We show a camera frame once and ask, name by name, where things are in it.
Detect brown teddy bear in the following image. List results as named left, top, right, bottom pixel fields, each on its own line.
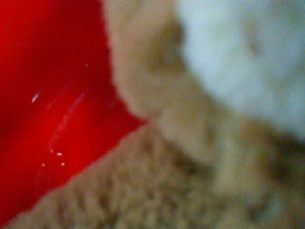
left=5, top=0, right=305, bottom=229

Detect large red bowl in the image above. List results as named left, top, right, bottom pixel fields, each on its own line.
left=0, top=0, right=141, bottom=225

